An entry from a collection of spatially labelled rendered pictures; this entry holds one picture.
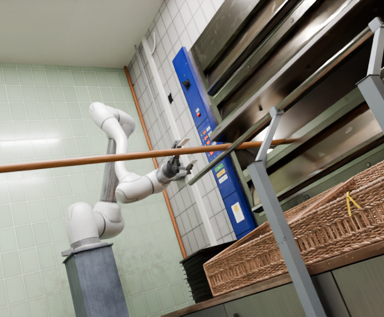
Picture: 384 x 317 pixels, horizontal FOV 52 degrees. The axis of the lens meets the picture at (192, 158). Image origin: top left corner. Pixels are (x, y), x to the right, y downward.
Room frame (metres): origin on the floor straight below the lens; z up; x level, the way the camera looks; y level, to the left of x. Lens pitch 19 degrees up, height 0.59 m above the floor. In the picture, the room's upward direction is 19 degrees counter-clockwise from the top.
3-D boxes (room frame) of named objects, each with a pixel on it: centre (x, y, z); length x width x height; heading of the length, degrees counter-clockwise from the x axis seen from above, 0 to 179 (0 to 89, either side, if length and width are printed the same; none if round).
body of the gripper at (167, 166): (1.74, 0.09, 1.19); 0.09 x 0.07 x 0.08; 36
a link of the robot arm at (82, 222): (2.06, 0.68, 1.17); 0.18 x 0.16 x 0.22; 157
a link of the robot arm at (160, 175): (1.80, 0.14, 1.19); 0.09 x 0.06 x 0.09; 126
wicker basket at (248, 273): (1.79, -0.24, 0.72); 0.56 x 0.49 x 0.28; 37
